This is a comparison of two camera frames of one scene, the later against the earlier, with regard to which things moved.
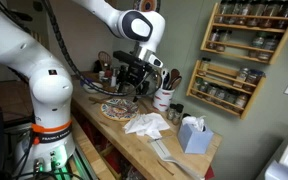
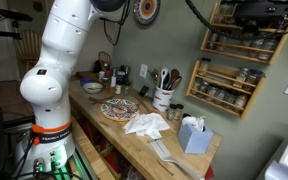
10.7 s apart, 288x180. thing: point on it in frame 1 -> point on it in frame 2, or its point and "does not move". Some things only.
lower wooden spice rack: [229, 90] does not move
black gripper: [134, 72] -> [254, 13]
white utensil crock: [162, 99] does not move
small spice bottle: [172, 112] does not move
